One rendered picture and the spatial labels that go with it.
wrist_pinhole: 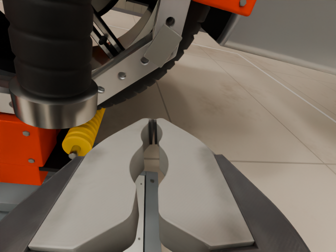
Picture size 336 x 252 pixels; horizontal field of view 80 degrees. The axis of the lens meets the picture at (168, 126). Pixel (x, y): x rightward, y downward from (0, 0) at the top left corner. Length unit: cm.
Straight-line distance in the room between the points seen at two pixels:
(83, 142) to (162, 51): 24
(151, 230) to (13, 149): 56
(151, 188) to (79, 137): 57
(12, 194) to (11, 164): 26
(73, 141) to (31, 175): 13
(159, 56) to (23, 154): 32
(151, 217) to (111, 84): 63
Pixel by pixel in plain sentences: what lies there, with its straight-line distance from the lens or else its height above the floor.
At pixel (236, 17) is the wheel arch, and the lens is 50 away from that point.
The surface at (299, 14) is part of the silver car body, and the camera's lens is 56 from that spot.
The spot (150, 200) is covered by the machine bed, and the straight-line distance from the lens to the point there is 91.
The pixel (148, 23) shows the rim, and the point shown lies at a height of 76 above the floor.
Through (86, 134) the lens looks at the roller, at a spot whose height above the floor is 54.
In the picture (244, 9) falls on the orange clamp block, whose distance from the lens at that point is 34.
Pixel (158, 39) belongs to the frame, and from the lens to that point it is 32.
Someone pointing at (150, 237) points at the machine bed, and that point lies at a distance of 84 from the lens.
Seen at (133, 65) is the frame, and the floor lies 71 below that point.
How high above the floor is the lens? 82
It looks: 34 degrees down
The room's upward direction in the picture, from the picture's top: 17 degrees clockwise
